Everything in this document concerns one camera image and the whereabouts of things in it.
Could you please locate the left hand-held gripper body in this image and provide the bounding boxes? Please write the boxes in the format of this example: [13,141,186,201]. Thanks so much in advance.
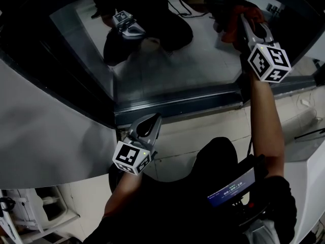
[112,135,156,175]

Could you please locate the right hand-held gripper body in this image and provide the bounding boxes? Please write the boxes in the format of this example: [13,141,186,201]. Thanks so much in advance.
[247,39,292,83]

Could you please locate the dark red cloth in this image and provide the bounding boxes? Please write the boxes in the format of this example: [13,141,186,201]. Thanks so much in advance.
[220,4,268,51]

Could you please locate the clear window glass pane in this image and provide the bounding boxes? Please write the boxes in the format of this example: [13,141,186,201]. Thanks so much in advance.
[49,0,315,106]

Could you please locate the person's left forearm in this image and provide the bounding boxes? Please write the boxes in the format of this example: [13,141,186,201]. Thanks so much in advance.
[103,171,143,218]

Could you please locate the person's right forearm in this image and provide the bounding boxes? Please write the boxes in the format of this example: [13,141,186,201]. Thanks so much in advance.
[247,71,285,179]

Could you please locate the person's black trousers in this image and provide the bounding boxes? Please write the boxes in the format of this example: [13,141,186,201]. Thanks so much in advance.
[108,137,239,195]

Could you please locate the black curved tool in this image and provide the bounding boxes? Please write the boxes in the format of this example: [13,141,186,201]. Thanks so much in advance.
[294,128,325,140]

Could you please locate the chest-mounted display screen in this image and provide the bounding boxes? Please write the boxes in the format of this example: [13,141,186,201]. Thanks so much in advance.
[207,166,257,208]

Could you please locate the white low cabinet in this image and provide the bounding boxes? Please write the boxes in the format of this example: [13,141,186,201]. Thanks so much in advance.
[284,126,325,244]

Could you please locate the grey chest harness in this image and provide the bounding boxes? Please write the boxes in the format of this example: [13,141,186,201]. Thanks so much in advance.
[243,217,282,244]

